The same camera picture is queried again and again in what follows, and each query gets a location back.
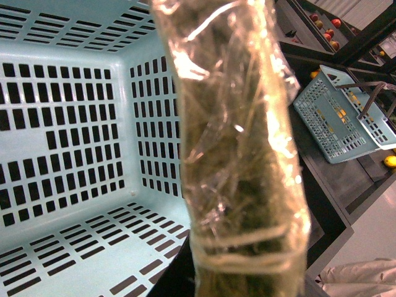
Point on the light blue plastic basket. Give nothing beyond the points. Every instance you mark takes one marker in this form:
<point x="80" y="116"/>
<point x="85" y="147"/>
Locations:
<point x="90" y="195"/>

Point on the yellow fruit on floor shelf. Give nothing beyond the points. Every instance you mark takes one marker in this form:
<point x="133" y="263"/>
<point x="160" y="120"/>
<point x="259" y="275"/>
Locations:
<point x="390" y="161"/>

